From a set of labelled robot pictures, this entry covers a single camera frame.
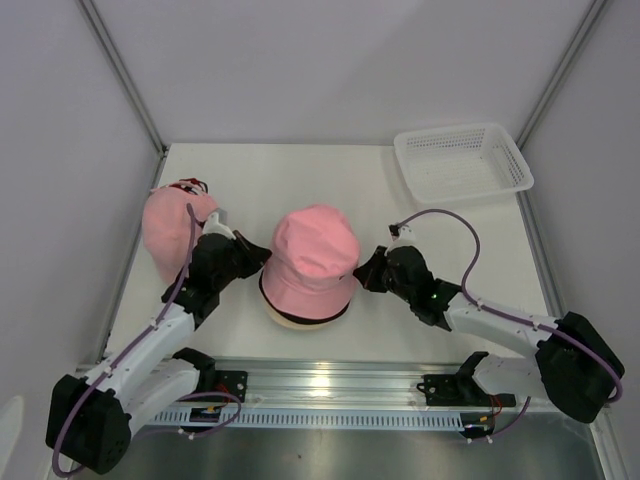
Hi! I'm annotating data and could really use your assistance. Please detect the white slotted cable duct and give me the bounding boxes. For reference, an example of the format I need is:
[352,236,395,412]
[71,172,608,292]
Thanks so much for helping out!
[149,405,464,432]

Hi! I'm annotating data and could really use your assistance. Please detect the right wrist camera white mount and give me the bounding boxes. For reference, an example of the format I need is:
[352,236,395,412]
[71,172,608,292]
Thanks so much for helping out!
[388,223,416,250]

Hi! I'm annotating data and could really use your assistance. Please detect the right aluminium corner post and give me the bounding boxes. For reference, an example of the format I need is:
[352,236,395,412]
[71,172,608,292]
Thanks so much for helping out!
[522,0,613,131]

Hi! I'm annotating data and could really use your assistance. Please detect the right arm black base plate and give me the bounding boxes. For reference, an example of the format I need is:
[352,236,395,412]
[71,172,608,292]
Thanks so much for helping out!
[416,352,516,407]

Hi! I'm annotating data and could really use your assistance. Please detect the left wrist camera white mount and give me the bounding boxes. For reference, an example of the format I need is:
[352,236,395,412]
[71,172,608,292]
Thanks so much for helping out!
[201,208,236,240]

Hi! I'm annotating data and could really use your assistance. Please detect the pink bucket hat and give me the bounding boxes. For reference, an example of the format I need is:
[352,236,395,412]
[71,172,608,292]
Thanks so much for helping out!
[259,204,361,319]

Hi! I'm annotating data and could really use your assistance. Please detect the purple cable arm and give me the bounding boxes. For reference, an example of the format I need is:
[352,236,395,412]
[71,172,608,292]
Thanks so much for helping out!
[394,208,626,444]
[52,202,244,476]

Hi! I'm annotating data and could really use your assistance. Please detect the left aluminium corner post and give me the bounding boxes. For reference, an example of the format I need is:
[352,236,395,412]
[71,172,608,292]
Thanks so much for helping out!
[74,0,169,156]

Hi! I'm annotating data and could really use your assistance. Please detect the aluminium corner post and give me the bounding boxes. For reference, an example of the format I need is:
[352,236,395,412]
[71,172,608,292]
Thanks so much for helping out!
[522,0,613,131]
[74,0,169,156]

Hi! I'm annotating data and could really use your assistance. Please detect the white plastic basket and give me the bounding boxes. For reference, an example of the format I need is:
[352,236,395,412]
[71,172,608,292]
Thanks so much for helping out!
[393,122,534,205]

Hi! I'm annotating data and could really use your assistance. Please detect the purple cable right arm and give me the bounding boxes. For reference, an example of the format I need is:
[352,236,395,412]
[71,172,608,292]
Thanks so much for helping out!
[394,208,626,444]

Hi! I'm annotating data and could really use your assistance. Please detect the beige bucket hat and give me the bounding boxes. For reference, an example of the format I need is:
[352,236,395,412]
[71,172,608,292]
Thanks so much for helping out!
[265,304,350,331]

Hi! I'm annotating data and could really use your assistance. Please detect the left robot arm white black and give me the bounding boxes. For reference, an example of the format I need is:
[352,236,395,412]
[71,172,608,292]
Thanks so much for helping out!
[45,231,272,478]

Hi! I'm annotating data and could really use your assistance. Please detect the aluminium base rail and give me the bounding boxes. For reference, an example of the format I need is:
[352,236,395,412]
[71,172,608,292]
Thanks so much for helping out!
[216,358,458,410]

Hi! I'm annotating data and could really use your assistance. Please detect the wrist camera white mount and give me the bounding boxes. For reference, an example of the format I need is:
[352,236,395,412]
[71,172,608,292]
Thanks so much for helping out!
[388,223,416,250]
[201,208,236,240]

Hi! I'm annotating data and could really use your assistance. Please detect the pink baseball cap white logo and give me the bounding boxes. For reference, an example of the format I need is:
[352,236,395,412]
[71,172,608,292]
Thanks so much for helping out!
[141,183,218,285]

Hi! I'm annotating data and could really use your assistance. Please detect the red baseball cap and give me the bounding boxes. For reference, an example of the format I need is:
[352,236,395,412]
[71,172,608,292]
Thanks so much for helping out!
[171,178,209,195]

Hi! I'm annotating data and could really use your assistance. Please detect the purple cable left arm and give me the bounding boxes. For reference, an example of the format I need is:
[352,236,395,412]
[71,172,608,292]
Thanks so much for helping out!
[52,202,244,476]

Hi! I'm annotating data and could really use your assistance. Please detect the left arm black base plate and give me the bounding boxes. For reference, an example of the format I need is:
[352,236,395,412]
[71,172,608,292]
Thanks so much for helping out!
[172,348,249,402]

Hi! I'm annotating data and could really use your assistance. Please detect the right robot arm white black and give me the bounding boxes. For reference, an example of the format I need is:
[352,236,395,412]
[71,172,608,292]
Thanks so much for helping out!
[354,246,624,423]

